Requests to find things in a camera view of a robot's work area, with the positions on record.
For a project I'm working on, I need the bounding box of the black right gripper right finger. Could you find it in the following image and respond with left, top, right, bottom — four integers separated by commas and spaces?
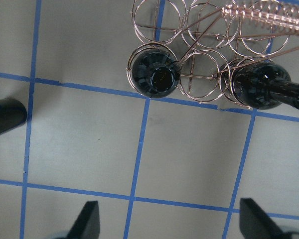
239, 198, 286, 239

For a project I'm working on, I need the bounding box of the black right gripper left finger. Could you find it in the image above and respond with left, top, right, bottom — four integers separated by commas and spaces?
67, 201, 100, 239

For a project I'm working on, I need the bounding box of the dark wine bottle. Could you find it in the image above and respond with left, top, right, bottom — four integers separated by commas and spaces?
0, 98, 27, 134
130, 47, 181, 98
230, 61, 299, 110

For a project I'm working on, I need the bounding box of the copper wire bottle basket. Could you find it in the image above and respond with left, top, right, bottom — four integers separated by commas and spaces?
126, 0, 299, 109

